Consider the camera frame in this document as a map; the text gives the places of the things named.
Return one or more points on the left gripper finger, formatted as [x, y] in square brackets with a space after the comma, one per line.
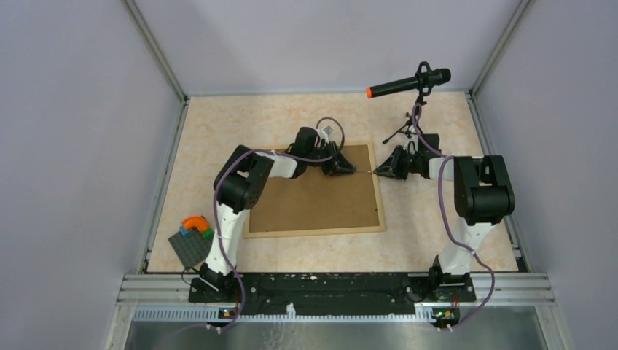
[339, 160]
[339, 169]

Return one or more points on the grey lego baseplate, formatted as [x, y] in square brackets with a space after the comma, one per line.
[191, 250]

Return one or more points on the green lego brick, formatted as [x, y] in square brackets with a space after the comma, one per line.
[208, 233]

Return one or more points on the black microphone orange tip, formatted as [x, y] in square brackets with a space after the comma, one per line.
[424, 82]

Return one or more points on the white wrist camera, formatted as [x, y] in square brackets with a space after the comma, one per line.
[324, 135]
[411, 147]

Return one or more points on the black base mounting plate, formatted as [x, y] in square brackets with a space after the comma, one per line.
[334, 294]

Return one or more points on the wooden picture frame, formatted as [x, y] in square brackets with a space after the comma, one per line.
[317, 205]

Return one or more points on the blue lego brick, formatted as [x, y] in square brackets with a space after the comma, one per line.
[184, 231]

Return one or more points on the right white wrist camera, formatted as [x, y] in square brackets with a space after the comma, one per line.
[411, 147]

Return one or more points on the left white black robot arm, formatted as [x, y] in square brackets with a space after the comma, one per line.
[241, 181]

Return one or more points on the aluminium front rail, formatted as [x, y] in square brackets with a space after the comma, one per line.
[160, 298]

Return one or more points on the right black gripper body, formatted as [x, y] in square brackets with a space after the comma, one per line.
[412, 162]

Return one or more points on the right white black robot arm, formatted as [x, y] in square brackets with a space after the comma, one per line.
[483, 196]

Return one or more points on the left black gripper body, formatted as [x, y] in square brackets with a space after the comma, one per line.
[326, 150]

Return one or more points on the black mini tripod stand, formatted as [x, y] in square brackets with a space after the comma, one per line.
[416, 109]

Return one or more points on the orange curved toy block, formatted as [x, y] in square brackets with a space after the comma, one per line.
[198, 223]

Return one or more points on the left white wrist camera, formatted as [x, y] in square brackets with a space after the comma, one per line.
[324, 135]

